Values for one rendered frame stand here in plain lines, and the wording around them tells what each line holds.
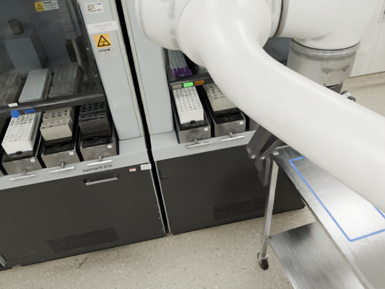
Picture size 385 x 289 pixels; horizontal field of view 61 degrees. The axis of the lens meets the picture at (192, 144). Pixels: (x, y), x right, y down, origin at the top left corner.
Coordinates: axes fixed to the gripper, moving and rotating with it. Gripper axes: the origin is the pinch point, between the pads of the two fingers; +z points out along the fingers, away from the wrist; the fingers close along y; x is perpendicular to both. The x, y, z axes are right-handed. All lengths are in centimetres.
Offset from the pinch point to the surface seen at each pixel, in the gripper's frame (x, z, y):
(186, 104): 76, 33, -11
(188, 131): 66, 40, -12
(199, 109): 70, 33, -6
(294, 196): 66, 98, 42
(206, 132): 66, 42, -5
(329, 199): 18.2, 37.9, 24.1
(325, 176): 27, 38, 27
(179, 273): 48, 120, -27
